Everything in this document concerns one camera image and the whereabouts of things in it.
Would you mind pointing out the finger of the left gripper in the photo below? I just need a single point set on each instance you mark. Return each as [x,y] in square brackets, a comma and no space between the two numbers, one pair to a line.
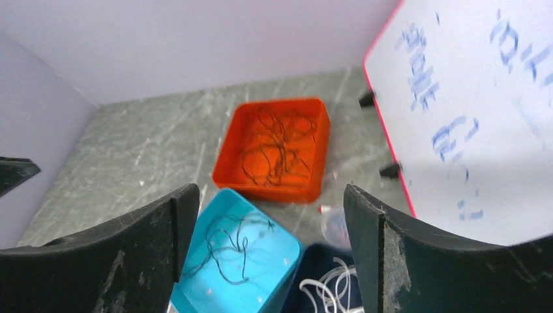
[15,171]

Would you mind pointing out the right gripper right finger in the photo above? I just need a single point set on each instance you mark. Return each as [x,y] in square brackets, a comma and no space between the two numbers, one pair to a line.
[406,265]

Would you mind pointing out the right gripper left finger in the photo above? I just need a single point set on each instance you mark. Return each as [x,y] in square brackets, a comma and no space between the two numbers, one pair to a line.
[127,264]

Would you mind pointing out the dark blue square tray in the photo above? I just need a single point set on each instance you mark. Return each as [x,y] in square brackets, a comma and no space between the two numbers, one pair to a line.
[325,281]

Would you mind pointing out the clear plastic cup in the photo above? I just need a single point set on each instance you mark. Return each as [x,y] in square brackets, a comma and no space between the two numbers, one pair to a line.
[334,229]

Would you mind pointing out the black whiteboard clip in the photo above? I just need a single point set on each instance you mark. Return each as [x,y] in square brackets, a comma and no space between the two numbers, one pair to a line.
[367,100]
[390,171]

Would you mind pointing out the white marker pen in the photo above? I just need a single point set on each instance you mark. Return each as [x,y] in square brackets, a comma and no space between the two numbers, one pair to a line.
[324,209]

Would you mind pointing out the light blue square tray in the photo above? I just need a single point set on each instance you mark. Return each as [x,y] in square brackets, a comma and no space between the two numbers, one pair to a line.
[238,259]

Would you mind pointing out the orange square tray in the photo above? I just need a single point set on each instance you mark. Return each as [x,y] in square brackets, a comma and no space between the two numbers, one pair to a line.
[275,150]

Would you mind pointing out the pink framed whiteboard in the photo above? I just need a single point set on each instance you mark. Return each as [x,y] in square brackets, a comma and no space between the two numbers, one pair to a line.
[464,92]

